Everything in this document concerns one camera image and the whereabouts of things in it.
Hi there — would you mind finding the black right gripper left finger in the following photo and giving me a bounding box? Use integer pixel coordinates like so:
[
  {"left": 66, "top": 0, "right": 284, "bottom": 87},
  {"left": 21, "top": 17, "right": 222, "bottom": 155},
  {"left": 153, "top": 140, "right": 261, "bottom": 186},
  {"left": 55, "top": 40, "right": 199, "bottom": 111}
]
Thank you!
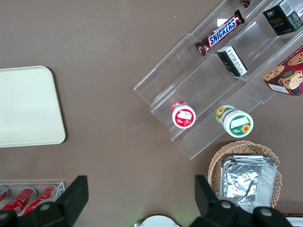
[{"left": 0, "top": 175, "right": 89, "bottom": 227}]

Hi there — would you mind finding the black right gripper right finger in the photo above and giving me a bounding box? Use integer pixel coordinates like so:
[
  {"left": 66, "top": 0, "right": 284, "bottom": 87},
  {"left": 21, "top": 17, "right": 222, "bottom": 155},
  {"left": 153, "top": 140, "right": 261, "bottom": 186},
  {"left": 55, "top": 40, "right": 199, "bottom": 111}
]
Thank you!
[{"left": 191, "top": 175, "right": 294, "bottom": 227}]

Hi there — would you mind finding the light wicker basket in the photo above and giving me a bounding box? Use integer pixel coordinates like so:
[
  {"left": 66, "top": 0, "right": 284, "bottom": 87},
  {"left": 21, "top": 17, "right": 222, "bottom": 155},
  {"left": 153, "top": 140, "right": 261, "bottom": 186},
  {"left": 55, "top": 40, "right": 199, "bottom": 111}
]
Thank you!
[{"left": 207, "top": 140, "right": 283, "bottom": 210}]

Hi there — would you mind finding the aluminium foil tray stack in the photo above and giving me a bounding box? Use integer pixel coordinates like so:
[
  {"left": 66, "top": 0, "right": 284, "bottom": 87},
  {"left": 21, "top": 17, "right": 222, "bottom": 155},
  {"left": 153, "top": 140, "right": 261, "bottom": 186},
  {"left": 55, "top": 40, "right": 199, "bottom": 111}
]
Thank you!
[{"left": 219, "top": 155, "right": 279, "bottom": 213}]

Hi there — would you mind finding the cream rectangular plastic tray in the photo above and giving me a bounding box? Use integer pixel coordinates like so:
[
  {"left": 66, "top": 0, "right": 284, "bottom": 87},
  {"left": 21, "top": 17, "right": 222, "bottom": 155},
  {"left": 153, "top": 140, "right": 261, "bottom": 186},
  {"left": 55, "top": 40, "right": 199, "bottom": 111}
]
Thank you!
[{"left": 0, "top": 65, "right": 66, "bottom": 148}]

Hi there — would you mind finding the clear acrylic bottle rack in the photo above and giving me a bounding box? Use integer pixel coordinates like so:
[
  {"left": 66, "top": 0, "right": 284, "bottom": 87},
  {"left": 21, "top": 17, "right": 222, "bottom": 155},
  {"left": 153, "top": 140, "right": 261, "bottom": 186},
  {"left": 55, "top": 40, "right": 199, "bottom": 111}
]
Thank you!
[{"left": 0, "top": 181, "right": 66, "bottom": 215}]

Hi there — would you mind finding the red cola bottle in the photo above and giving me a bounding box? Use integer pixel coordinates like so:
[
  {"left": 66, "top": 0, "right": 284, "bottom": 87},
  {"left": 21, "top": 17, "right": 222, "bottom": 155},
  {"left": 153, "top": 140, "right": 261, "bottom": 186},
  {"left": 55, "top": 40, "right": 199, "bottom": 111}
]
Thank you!
[
  {"left": 0, "top": 186, "right": 37, "bottom": 212},
  {"left": 22, "top": 185, "right": 57, "bottom": 215},
  {"left": 0, "top": 185, "right": 9, "bottom": 201}
]

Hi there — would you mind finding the white rectangular snack bin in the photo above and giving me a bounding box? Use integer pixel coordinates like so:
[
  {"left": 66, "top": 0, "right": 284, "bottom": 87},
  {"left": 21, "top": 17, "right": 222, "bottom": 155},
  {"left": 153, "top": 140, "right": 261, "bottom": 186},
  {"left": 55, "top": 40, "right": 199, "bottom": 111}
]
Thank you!
[{"left": 283, "top": 212, "right": 303, "bottom": 227}]

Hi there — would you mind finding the green lid sunflower cup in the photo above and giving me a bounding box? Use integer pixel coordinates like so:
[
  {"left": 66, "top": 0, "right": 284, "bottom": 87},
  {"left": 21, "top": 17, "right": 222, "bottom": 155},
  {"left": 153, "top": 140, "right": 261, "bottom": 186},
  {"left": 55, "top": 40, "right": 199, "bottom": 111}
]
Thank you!
[{"left": 215, "top": 105, "right": 254, "bottom": 138}]

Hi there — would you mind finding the red lid yogurt cup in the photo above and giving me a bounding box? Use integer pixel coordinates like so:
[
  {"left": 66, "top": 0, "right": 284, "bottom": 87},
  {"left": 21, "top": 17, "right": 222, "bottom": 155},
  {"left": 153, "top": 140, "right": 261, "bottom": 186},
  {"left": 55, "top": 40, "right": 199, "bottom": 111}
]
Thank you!
[{"left": 170, "top": 100, "right": 197, "bottom": 130}]

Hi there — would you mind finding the clear acrylic stepped shelf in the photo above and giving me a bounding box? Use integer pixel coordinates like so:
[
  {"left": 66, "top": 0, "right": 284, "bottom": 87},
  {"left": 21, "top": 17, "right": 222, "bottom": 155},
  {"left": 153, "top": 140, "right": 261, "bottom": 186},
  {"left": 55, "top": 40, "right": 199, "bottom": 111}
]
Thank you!
[{"left": 133, "top": 0, "right": 303, "bottom": 160}]

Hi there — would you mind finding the small black box white label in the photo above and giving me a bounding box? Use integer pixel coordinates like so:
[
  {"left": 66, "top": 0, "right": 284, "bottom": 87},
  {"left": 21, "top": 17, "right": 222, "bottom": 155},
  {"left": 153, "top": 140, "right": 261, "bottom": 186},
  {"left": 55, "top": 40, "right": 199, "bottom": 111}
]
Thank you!
[{"left": 216, "top": 45, "right": 249, "bottom": 78}]

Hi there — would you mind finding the red chocolate chip cookie box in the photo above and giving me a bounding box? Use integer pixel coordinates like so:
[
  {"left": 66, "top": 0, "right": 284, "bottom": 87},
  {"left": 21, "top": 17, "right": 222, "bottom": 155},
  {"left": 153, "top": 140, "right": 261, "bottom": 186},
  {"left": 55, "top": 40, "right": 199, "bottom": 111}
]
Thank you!
[{"left": 263, "top": 44, "right": 303, "bottom": 97}]

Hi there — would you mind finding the black box gold Face print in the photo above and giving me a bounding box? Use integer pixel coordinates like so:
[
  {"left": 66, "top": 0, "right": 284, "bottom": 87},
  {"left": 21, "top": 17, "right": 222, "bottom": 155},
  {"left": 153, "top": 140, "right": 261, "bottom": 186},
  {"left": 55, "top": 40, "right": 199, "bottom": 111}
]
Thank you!
[{"left": 262, "top": 0, "right": 303, "bottom": 36}]

